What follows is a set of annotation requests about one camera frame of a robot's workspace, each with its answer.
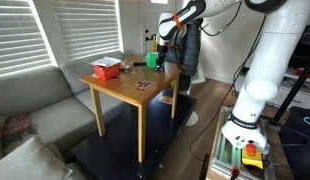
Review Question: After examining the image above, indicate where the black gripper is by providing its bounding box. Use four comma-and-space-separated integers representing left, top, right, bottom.
156, 42, 170, 69

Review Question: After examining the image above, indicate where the green plastic box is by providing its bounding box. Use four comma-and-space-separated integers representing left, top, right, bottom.
145, 51, 160, 70

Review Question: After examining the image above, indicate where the red and white candy pile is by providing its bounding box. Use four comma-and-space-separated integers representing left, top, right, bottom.
134, 77, 153, 91

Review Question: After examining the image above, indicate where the wooden side table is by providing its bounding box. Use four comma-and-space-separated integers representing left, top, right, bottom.
78, 55, 182, 164

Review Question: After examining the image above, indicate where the dark hanging jacket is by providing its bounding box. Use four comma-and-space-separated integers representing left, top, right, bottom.
164, 18, 205, 78

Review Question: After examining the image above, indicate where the small glass bowl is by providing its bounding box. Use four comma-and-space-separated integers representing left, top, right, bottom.
119, 63, 134, 74

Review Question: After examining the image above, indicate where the red gift box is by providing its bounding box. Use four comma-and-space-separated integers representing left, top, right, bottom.
92, 63, 122, 81

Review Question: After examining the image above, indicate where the white crumpled paper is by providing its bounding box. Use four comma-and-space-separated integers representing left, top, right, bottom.
89, 56, 122, 68

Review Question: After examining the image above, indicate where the white round floor base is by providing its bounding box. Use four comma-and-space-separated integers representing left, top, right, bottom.
185, 111, 200, 127

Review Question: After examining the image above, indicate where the narrow white window blind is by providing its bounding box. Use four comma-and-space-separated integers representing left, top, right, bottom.
51, 0, 122, 61

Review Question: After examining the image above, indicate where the grey fabric sofa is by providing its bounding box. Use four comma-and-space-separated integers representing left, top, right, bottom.
0, 49, 129, 180

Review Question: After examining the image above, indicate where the yellow emergency stop box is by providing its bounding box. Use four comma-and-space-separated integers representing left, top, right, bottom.
241, 142, 265, 170

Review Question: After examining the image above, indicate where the black tripod stand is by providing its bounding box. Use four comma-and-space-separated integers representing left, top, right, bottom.
261, 59, 310, 128

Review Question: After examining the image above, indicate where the white media shelf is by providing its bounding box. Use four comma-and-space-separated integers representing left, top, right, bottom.
266, 66, 310, 110

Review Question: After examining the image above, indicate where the wide white window blind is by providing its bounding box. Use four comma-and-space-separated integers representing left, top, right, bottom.
0, 0, 53, 78

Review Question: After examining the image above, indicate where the black television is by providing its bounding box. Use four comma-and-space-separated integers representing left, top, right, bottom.
288, 24, 310, 71

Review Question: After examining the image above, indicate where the red patterned pillow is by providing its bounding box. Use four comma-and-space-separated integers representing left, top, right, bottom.
2, 113, 37, 145

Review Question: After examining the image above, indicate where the grey sofa cushion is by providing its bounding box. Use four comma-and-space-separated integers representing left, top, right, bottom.
0, 135, 75, 180

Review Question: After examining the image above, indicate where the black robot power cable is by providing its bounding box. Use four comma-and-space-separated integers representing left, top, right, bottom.
188, 13, 268, 163

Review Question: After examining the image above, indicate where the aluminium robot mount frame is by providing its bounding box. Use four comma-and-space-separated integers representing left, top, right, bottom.
206, 105, 277, 180

